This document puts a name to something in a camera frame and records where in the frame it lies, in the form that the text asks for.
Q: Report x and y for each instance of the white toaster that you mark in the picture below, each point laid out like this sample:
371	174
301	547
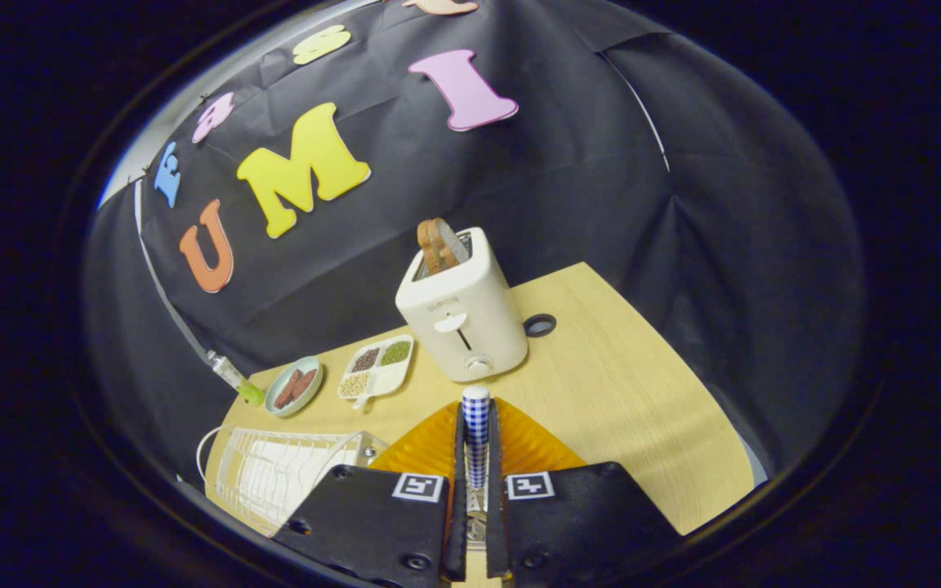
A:
462	327

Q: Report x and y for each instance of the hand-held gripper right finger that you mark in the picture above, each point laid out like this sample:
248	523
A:
493	523

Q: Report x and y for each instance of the clear bottle with green liquid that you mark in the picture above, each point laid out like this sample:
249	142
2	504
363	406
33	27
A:
234	377

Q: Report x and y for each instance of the black backdrop cloth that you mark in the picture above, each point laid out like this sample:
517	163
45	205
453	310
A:
560	188

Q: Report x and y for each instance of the brown meat piece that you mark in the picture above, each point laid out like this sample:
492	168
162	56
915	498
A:
305	382
286	392

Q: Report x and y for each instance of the light blue plate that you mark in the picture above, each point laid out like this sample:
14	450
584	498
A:
312	390

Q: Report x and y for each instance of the white divided tray with beans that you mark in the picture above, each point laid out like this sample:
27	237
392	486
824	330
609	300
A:
389	380

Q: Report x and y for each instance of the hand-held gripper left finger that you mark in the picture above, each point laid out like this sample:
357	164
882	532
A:
460	457

